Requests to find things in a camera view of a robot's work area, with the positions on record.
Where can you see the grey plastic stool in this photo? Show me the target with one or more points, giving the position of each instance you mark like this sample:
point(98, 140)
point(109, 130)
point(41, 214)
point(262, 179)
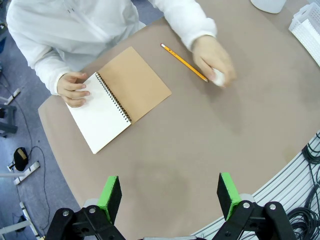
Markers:
point(8, 125)

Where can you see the grey slotted aluminium table frame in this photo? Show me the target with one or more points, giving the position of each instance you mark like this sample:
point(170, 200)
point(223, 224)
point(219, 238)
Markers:
point(275, 185)

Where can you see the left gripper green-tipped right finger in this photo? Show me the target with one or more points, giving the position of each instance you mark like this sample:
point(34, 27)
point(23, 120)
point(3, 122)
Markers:
point(250, 220)

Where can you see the white round flip-lid trash bin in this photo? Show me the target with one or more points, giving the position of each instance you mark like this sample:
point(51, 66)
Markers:
point(267, 6)

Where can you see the white striped floor bar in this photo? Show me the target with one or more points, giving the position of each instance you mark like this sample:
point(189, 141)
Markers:
point(26, 173)
point(13, 96)
point(28, 217)

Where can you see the person's left hand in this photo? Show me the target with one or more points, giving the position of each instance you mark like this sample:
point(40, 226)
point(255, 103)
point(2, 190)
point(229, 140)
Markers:
point(212, 55)

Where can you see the person's right forearm white sleeve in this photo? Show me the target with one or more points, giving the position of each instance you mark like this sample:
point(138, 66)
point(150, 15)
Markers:
point(50, 72)

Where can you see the white hooded jacket torso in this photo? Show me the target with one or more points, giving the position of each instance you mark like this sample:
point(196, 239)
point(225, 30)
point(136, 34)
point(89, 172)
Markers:
point(75, 25)

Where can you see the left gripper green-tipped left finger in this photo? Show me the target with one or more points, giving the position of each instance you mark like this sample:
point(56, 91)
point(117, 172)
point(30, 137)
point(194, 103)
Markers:
point(95, 222)

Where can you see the white perforated plastic basket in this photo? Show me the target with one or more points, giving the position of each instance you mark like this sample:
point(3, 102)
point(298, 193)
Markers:
point(307, 32)

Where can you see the yellow pencil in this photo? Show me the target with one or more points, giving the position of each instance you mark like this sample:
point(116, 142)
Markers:
point(182, 61)

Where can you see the brown-cover spiral notebook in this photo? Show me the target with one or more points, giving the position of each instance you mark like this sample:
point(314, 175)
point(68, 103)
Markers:
point(140, 87)

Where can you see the white paper ball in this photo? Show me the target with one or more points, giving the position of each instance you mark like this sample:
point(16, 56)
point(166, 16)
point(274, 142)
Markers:
point(218, 78)

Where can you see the person's left forearm white sleeve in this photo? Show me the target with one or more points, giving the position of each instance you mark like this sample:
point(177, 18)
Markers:
point(190, 22)

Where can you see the black floor pouch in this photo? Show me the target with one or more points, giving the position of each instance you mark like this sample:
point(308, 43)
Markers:
point(21, 162)

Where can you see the person's right hand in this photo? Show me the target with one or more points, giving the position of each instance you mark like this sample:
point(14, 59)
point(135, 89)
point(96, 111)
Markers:
point(71, 91)

